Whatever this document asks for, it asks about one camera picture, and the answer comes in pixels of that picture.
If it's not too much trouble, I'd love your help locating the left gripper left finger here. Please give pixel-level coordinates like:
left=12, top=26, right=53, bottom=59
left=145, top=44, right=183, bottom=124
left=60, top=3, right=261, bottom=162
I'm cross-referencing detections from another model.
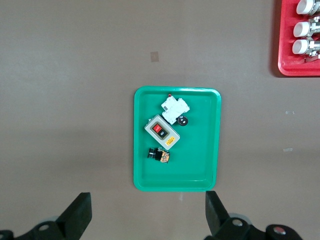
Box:
left=13, top=191, right=93, bottom=240

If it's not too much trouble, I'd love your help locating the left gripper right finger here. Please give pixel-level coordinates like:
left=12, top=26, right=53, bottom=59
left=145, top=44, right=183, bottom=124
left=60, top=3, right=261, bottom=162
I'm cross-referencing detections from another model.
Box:
left=204, top=190, right=266, bottom=240

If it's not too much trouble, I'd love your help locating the green plastic tray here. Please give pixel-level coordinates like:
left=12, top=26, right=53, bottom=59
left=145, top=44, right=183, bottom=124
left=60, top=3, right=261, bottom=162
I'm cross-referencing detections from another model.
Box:
left=133, top=85, right=222, bottom=193

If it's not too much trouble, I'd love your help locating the red plastic tray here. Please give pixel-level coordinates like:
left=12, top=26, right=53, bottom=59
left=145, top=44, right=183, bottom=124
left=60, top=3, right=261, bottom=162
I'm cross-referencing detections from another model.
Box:
left=277, top=0, right=320, bottom=77

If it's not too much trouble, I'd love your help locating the small brass black connector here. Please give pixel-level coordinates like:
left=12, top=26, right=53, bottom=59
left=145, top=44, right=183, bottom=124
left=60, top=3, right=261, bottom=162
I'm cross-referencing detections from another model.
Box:
left=146, top=146, right=171, bottom=165

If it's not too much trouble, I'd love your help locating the black round buzzer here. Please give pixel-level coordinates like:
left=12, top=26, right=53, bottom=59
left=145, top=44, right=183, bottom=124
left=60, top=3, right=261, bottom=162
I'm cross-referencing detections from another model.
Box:
left=176, top=115, right=189, bottom=127

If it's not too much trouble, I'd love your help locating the white circuit breaker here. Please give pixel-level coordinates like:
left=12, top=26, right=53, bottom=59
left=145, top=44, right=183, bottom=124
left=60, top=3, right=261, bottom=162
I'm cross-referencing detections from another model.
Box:
left=160, top=94, right=191, bottom=125

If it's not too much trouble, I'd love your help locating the white capped metal pipe fitting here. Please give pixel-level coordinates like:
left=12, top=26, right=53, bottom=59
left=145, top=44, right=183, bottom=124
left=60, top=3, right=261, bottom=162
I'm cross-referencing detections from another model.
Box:
left=292, top=16, right=320, bottom=38
left=296, top=0, right=320, bottom=16
left=291, top=37, right=320, bottom=61

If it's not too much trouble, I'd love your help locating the grey on-off switch box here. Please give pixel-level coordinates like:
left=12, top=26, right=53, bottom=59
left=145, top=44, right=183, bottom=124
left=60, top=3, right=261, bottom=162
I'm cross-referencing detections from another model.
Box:
left=144, top=114, right=181, bottom=151

